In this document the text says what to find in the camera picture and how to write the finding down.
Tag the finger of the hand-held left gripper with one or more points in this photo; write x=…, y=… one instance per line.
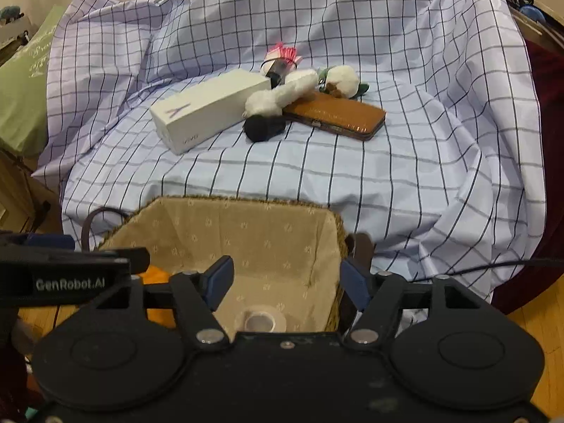
x=123, y=257

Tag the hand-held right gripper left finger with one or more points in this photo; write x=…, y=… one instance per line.
x=218, y=280

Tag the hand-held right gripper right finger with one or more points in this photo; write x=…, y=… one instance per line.
x=354, y=286

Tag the wicker basket with fabric liner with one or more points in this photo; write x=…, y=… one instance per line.
x=264, y=238

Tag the white foam block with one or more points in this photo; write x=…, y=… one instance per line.
x=202, y=110

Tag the orange cloth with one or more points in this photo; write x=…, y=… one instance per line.
x=156, y=282

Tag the tape roll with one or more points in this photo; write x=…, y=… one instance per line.
x=275, y=317

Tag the wooden cabinet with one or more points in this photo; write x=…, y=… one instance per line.
x=17, y=185

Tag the checked light blue bedsheet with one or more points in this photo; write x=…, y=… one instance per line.
x=308, y=176

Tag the black fuzzy pompom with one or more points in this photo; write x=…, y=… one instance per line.
x=262, y=127

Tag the white plush toy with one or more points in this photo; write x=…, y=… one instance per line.
x=268, y=101

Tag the green pillow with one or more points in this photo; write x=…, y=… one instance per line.
x=22, y=97

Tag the blue fuzzy item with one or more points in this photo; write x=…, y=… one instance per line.
x=533, y=12

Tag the wooden bed frame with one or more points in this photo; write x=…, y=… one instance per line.
x=535, y=33

